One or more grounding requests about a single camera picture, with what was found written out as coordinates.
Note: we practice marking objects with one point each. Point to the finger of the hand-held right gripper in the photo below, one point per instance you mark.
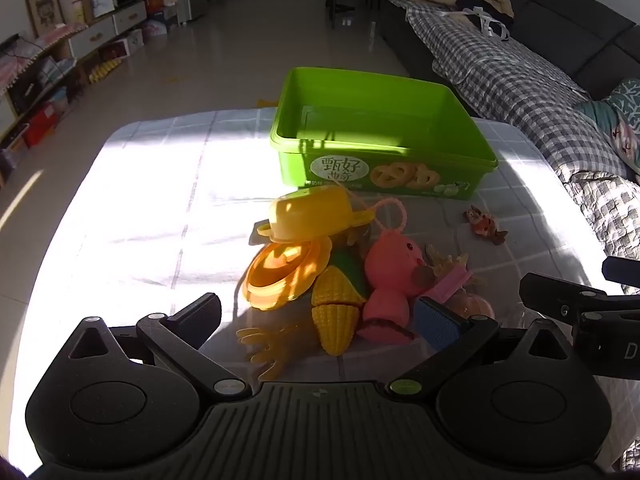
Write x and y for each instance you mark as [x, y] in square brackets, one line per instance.
[622, 270]
[550, 295]

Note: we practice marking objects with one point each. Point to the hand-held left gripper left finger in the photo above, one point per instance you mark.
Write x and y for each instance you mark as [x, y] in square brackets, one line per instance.
[197, 315]

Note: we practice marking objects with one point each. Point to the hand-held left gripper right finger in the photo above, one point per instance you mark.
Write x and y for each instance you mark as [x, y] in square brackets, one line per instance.
[440, 322]

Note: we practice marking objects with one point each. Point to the peach toy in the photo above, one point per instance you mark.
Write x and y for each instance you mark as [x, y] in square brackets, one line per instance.
[472, 305]

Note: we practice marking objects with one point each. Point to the pink toy bacon slice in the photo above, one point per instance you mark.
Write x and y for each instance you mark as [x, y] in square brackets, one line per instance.
[450, 282]

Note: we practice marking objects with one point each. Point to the beige starfish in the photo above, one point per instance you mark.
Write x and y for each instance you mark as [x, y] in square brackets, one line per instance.
[445, 262]

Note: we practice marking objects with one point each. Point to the green plastic storage box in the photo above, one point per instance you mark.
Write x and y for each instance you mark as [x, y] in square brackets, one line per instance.
[350, 125]

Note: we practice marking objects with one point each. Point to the quilted checked blanket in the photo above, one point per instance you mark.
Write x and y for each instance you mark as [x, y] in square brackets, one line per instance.
[605, 220]

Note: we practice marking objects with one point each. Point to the pink rubber pig toy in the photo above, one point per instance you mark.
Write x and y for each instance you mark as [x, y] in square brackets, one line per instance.
[395, 265]

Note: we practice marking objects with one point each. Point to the yellow toy fork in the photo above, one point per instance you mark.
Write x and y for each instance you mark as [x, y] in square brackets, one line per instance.
[270, 345]

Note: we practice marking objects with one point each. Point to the orange toy plate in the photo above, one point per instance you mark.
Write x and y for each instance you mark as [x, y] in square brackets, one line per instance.
[280, 285]

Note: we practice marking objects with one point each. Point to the small orange monkey figurine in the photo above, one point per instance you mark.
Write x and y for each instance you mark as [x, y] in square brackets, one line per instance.
[482, 225]

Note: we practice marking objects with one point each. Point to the yellow toy corn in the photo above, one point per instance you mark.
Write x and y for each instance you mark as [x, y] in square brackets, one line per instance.
[335, 330]

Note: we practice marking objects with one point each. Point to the checked tablecloth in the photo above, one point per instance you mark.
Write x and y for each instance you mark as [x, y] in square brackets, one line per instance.
[150, 210]

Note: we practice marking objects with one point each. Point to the yellow toy pot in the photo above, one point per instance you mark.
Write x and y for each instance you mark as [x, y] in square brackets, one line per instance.
[310, 215]

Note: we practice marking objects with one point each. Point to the teal patterned cushion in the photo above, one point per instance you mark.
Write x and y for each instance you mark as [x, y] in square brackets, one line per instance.
[625, 110]

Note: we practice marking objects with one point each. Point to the grey plaid blanket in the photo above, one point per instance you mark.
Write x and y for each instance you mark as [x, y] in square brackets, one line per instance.
[500, 75]

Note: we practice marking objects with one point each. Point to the red storage bin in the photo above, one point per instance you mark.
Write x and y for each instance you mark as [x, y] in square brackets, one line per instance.
[42, 122]

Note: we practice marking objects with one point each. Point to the dark grey sofa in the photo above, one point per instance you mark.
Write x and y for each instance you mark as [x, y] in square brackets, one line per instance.
[575, 20]

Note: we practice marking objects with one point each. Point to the row of yellow toy ducks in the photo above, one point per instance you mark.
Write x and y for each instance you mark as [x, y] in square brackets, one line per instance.
[105, 71]

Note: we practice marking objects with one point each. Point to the red and white carton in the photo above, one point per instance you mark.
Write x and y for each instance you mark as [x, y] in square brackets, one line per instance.
[117, 50]

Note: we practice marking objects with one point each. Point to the white drawer cabinet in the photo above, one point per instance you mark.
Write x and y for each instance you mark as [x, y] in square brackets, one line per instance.
[95, 32]

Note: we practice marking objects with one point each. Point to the pink lace cloth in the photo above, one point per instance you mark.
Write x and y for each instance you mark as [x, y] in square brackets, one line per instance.
[25, 60]

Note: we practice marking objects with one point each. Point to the framed cartoon picture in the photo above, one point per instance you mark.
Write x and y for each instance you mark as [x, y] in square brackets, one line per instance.
[45, 10]

